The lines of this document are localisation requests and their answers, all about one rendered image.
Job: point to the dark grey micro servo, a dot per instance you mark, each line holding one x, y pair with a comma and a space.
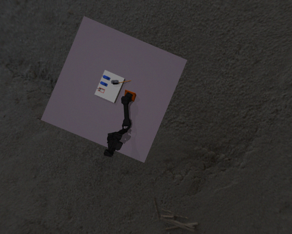
115, 82

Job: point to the light grey flat panel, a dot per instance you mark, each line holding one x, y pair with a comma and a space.
106, 89

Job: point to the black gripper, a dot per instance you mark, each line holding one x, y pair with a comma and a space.
112, 141

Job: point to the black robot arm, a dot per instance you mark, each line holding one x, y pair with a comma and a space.
126, 122

